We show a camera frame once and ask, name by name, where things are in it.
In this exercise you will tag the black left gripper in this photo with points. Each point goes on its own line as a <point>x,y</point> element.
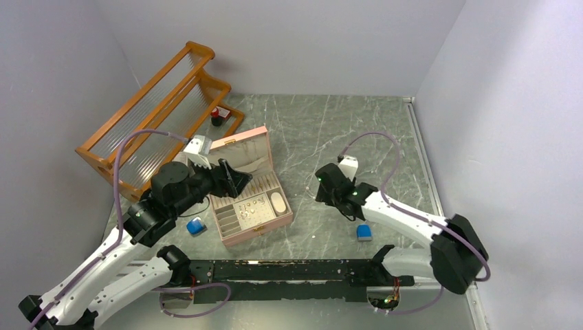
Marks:
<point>227,181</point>

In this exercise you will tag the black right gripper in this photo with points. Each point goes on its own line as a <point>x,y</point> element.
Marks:
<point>323,196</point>

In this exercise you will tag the pink jewelry box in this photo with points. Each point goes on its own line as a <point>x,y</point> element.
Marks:
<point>250,214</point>

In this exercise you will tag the silver pearl bangle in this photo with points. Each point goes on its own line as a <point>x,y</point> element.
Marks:
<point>311,186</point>

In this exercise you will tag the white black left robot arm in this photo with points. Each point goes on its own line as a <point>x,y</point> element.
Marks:
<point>88,297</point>

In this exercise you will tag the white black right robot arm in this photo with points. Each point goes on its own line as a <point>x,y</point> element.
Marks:
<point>450,249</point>

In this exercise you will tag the blue right scraper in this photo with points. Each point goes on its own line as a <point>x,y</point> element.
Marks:
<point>364,233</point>

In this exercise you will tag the blue scraper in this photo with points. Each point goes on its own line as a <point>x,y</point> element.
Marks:
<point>364,233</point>
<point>196,226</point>

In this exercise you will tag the white oval pad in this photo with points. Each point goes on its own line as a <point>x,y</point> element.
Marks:
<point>278,203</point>

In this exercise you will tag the red black stamp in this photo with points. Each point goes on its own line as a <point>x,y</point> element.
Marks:
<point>216,118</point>

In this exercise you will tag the blue left scraper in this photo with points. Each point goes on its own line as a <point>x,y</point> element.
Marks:
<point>196,226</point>

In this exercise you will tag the red white small box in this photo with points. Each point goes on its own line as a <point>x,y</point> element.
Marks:
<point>224,113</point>

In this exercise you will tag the orange wooden rack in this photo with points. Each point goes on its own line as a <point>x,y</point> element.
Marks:
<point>178,98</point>

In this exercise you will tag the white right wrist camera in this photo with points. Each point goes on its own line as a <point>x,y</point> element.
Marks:
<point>348,165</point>

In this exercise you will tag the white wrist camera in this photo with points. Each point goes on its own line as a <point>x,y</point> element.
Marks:
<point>348,165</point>
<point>197,151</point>

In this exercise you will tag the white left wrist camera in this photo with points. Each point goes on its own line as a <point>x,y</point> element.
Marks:
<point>197,151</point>

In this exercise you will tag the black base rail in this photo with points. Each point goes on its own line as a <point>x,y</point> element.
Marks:
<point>345,279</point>

